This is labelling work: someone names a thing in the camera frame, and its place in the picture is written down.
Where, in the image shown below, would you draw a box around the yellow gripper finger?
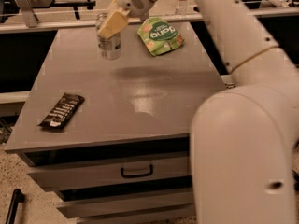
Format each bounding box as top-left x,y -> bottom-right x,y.
97,8 -> 130,39

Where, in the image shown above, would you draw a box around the silver 7up soda can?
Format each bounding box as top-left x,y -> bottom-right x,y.
95,13 -> 121,61

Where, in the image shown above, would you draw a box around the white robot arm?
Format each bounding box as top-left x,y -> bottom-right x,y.
190,0 -> 299,224

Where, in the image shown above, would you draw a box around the green snack pouch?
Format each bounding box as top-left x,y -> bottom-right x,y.
137,17 -> 184,56

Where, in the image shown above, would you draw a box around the clear plastic water bottle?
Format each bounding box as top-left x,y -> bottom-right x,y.
175,0 -> 188,15

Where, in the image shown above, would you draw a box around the black snack bar wrapper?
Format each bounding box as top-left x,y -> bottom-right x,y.
39,93 -> 85,130

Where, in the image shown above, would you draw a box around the grey drawer cabinet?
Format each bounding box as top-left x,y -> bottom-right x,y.
7,22 -> 224,224

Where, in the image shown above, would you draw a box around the black bar lower left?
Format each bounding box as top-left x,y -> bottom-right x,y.
5,189 -> 25,224

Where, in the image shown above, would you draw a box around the metal railing frame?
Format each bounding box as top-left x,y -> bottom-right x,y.
0,0 -> 299,35

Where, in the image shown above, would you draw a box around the black drawer handle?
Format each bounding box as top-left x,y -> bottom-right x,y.
121,164 -> 153,179

